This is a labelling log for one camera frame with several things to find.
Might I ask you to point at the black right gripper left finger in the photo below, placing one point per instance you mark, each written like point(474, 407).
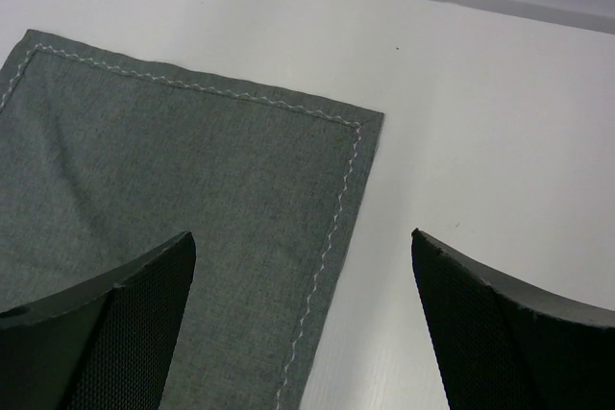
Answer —
point(105, 343)

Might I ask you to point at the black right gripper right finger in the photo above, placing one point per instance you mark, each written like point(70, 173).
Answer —
point(502, 343)

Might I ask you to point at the grey cloth napkin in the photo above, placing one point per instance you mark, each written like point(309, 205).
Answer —
point(104, 157)

